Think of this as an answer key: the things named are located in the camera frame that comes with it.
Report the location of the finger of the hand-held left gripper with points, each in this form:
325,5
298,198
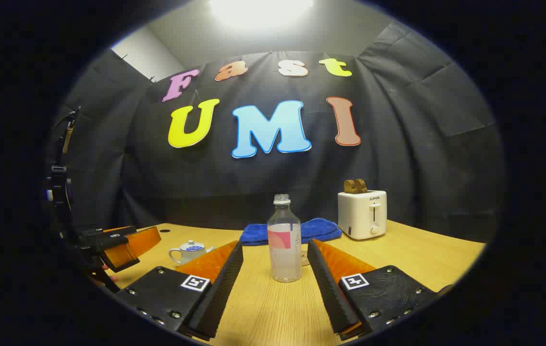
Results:
133,247
118,228

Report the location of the white toaster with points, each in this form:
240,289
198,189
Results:
357,216

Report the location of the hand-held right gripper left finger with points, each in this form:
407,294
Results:
222,288

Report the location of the ceiling light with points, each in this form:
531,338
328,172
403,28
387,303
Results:
258,9

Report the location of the black backdrop cloth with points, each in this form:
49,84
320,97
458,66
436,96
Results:
157,182

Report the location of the white ceramic teacup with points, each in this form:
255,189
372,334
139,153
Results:
182,258

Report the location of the white blue-patterned teacup lid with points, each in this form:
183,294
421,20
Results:
191,247

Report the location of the blue towel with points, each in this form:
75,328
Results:
321,229

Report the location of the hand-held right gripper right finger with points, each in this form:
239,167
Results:
328,288

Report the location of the clear plastic water bottle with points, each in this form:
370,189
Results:
284,250

